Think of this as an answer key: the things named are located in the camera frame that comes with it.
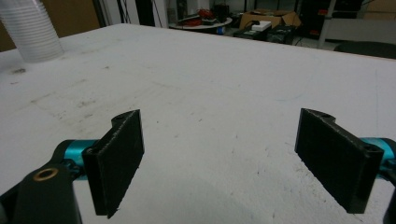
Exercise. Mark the round white table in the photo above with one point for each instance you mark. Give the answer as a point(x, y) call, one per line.
point(204, 25)

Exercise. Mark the metal stand leg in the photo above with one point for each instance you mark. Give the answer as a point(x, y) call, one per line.
point(326, 25)

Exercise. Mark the cardboard box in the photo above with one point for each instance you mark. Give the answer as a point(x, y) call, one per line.
point(270, 18)

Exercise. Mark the black equipment case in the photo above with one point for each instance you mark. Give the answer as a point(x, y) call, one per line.
point(274, 34)

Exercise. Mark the white flat box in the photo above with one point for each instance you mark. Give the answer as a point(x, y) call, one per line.
point(261, 26)

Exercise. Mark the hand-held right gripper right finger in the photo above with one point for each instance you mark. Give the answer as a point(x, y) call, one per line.
point(336, 161)

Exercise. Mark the stack of clear plastic cups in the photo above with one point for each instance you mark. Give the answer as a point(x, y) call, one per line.
point(32, 29)

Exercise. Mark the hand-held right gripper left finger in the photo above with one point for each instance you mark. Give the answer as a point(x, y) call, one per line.
point(116, 161)

